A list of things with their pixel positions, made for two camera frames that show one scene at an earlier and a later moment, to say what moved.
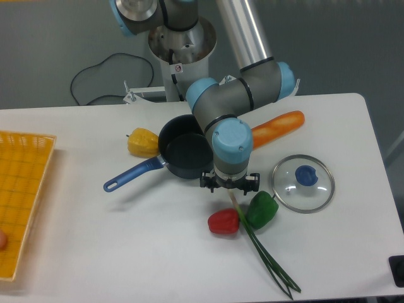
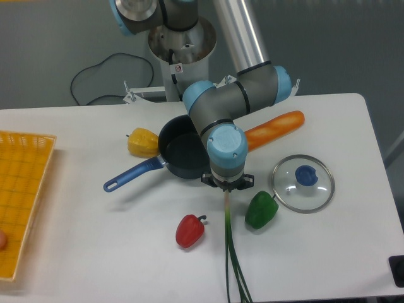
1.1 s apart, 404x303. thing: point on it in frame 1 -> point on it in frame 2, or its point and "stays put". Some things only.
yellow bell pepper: x=142 y=143 stays put
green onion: x=286 y=283 -> x=230 y=247
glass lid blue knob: x=303 y=184 stays put
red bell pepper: x=224 y=221 -> x=190 y=229
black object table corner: x=396 y=265 stays put
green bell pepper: x=262 y=208 stays put
